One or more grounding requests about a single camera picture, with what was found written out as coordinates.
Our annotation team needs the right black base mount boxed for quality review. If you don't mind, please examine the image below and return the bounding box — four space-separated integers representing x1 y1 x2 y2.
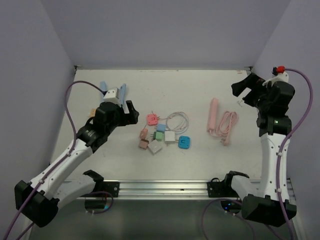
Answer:
206 170 250 198

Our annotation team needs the green charger plug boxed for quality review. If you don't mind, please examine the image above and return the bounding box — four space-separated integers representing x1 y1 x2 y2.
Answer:
150 131 164 142

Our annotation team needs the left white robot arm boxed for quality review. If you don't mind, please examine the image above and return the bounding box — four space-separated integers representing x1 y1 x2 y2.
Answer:
14 100 139 228

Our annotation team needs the red pink charger plug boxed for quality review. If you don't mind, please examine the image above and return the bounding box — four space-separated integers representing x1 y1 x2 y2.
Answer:
146 113 159 126

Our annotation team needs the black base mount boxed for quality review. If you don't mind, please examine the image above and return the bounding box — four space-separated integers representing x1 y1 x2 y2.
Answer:
83 181 120 198
206 170 250 198

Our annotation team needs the tan cube adapter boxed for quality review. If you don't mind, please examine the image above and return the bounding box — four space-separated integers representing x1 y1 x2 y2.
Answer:
138 139 149 150

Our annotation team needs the aluminium front rail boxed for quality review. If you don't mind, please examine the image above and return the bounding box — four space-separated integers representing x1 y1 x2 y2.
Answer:
32 178 296 201

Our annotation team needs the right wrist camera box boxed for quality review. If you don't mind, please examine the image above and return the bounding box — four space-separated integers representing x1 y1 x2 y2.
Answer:
262 65 289 87

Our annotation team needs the pink cord with plug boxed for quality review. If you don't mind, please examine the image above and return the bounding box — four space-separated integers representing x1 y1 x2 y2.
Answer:
208 110 239 146

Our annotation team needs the blue power strip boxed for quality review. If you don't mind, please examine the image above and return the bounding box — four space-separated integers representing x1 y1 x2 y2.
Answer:
99 81 108 95

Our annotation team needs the thin white charging cable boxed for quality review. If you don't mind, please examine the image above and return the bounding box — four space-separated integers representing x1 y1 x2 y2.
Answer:
163 111 190 133

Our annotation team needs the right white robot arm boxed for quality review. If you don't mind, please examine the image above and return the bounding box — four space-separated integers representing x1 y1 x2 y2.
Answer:
222 73 297 227

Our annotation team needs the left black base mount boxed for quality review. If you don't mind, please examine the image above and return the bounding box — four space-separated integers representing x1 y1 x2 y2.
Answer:
83 181 120 198

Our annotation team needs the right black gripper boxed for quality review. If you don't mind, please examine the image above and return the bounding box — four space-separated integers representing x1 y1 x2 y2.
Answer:
232 73 273 111

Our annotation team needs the tan cube socket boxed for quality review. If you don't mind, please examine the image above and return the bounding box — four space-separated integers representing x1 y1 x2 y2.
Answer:
88 108 96 118

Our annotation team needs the white cube charger plug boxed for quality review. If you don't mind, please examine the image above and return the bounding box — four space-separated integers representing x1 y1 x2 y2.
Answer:
164 130 176 146

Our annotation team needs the blue round plug adapter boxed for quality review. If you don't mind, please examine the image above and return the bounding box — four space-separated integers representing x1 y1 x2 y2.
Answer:
177 135 191 150

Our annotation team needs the light blue charger plug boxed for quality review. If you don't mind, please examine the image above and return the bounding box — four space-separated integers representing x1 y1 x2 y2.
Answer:
156 123 167 133

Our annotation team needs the pink power strip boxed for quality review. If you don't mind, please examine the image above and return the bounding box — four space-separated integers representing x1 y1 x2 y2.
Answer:
206 98 219 133

